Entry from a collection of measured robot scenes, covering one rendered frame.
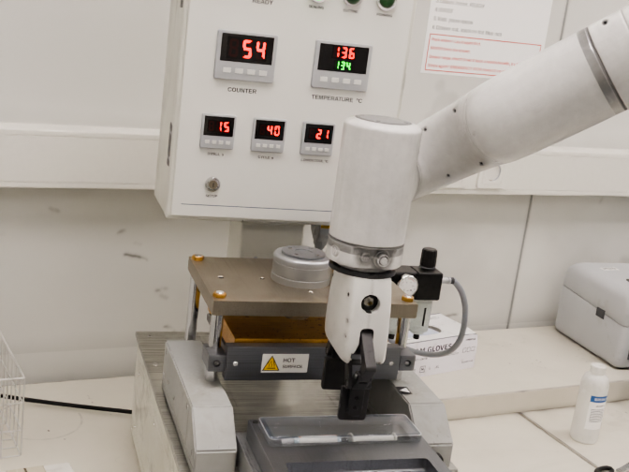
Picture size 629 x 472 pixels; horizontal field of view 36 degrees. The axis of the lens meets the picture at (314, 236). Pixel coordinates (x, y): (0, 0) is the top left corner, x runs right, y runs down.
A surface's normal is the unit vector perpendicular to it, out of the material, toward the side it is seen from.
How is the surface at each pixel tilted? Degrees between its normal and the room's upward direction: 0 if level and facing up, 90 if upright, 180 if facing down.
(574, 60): 70
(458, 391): 0
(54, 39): 90
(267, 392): 0
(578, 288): 85
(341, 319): 91
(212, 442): 41
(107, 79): 90
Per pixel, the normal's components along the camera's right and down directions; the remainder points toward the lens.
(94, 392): 0.12, -0.96
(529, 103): -0.39, 0.08
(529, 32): 0.44, 0.28
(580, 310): -0.93, -0.01
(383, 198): 0.18, 0.28
